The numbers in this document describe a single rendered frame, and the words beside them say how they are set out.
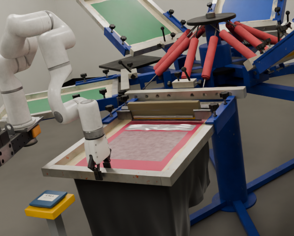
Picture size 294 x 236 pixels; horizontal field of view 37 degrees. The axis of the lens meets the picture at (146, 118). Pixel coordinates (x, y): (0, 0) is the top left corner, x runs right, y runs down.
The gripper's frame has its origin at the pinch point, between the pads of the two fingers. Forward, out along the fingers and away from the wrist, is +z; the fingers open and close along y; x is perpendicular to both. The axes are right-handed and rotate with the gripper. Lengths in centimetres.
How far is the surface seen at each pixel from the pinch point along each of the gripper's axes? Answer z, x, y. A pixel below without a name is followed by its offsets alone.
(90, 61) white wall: 60, -335, -471
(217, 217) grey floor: 98, -4, -119
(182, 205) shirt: 23.3, 21.9, -17.8
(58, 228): 13.1, -10.0, 20.5
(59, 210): 4.0, -5.5, 22.1
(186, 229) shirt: 35.8, 21.5, -19.1
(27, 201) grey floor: 98, -172, -113
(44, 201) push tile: 1.1, -11.8, 21.6
